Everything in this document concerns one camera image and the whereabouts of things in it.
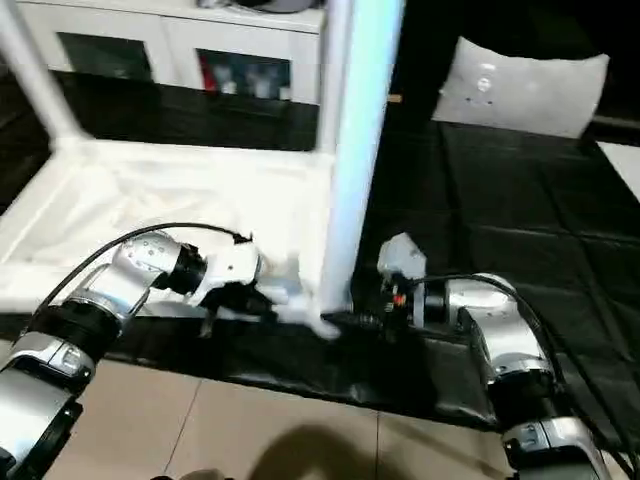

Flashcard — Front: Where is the black work mat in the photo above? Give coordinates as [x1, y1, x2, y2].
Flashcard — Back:
[0, 68, 640, 433]

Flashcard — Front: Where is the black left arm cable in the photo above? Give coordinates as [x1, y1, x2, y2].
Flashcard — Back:
[34, 221, 253, 313]

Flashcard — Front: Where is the white padded sheet with fitting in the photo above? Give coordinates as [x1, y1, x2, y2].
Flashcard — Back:
[430, 35, 612, 142]

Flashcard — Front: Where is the black cabinet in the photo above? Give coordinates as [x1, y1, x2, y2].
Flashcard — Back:
[320, 0, 640, 126]

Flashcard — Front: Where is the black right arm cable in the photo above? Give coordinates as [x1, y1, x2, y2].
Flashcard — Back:
[408, 271, 640, 473]

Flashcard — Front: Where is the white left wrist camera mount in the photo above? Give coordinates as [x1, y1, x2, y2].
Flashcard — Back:
[194, 240, 265, 307]

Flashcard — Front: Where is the flat white sheet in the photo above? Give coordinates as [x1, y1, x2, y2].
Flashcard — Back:
[596, 140, 640, 203]

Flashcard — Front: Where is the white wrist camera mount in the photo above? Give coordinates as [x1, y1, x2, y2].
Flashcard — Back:
[376, 232, 431, 323]
[194, 240, 265, 307]

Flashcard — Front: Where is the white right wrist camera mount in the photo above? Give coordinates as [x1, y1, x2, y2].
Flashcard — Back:
[376, 232, 431, 323]

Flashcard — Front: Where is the white sideboard cabinet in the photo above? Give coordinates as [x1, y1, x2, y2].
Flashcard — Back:
[0, 0, 327, 107]

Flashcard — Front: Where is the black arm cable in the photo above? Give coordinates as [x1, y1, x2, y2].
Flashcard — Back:
[34, 221, 253, 313]
[408, 271, 640, 473]

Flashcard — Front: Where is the white plastic table top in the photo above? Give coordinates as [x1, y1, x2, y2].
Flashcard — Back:
[0, 135, 353, 343]

